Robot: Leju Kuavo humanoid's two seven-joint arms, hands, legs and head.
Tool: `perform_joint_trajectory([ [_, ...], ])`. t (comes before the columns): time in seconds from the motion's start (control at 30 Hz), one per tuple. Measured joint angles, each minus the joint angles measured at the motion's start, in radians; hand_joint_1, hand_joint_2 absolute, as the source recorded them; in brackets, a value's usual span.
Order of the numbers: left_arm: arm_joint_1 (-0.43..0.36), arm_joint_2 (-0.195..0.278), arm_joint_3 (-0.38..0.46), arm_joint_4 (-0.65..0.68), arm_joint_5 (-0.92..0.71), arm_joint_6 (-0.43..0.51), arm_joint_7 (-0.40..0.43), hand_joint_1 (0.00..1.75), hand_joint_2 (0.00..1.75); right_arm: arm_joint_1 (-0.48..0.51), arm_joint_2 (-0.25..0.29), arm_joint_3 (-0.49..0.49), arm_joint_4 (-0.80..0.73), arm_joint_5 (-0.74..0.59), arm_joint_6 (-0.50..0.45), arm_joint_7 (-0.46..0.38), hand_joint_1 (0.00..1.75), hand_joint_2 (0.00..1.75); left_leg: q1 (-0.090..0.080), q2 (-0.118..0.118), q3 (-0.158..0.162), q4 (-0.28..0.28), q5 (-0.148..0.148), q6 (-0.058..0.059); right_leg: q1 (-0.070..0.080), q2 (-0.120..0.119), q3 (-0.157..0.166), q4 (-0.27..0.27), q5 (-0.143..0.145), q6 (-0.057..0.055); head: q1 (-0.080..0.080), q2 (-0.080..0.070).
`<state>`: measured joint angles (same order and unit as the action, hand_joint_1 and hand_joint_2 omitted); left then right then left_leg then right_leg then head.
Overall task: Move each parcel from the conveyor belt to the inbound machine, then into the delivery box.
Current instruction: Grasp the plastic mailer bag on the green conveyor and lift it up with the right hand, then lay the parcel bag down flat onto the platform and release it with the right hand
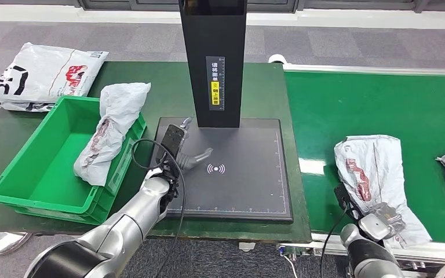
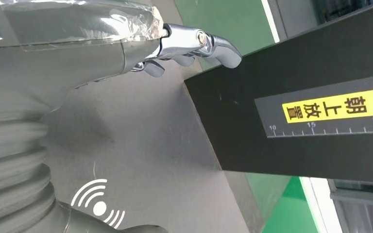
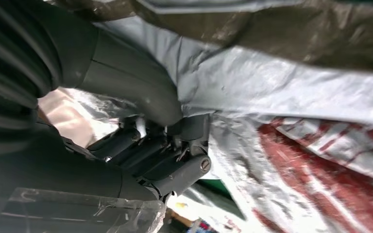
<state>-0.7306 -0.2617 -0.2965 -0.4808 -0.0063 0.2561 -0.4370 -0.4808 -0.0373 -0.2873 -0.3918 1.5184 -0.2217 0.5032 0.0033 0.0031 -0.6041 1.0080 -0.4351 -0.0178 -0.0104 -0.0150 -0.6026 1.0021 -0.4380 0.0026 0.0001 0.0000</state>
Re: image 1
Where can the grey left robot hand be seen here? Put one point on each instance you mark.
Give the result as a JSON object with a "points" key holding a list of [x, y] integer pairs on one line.
{"points": [[193, 158]]}

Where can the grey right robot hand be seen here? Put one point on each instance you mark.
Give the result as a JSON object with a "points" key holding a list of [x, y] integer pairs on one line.
{"points": [[391, 218]]}

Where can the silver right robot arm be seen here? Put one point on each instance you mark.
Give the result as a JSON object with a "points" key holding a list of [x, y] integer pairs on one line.
{"points": [[368, 253]]}

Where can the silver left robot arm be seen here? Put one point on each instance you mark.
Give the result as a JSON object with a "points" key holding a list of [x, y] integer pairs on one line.
{"points": [[130, 222]]}

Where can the black inbound scanner machine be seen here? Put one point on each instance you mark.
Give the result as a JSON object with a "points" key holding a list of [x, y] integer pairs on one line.
{"points": [[215, 34]]}

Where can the large white printed parcel bag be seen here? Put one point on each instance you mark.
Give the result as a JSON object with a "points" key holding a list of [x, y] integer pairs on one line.
{"points": [[42, 76]]}

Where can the white table foot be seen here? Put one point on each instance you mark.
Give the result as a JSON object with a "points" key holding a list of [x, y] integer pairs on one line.
{"points": [[246, 246]]}

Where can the green plastic crate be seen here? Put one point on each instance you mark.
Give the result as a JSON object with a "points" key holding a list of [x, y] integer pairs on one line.
{"points": [[42, 165]]}

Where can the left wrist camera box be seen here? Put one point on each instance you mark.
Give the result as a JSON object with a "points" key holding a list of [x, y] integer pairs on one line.
{"points": [[172, 142]]}

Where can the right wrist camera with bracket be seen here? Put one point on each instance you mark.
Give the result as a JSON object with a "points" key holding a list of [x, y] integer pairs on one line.
{"points": [[345, 199]]}

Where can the green conveyor belt with frame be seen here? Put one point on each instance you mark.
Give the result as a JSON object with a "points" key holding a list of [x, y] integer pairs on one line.
{"points": [[380, 107]]}

